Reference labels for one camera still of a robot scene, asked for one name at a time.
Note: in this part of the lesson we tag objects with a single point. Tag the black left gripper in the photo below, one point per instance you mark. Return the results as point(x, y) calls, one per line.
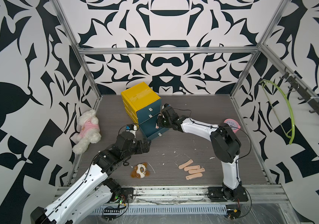
point(146, 146)

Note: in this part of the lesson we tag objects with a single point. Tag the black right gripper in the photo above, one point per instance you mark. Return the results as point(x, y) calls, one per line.
point(158, 122)

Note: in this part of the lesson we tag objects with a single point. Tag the teal top drawer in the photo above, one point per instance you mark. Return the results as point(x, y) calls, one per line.
point(156, 104)

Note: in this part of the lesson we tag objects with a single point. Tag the yellow drawer cabinet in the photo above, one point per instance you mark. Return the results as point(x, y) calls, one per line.
point(136, 98)

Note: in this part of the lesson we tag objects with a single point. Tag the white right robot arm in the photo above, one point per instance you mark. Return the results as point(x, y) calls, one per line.
point(226, 145)

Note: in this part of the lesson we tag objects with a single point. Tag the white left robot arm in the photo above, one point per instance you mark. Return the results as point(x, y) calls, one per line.
point(95, 187)

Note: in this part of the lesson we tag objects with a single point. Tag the brown white plush toy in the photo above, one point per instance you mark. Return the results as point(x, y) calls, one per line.
point(140, 171)

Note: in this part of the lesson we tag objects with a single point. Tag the white plush dog pink shirt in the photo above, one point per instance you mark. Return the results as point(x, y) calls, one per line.
point(90, 132)

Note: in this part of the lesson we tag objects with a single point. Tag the pink alarm clock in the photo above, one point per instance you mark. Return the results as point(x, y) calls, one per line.
point(235, 126)

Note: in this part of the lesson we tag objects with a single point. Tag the green toy bow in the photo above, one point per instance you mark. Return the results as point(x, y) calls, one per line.
point(280, 106)

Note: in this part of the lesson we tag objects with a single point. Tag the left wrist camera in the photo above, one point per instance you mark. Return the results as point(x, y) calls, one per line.
point(132, 128)

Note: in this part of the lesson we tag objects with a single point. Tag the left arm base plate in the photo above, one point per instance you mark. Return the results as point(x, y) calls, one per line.
point(121, 194)

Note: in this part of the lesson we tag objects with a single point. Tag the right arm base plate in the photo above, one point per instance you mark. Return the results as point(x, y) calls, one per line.
point(225, 194)

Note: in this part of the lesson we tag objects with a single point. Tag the black wall hook rack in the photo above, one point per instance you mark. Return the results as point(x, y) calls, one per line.
point(305, 94)

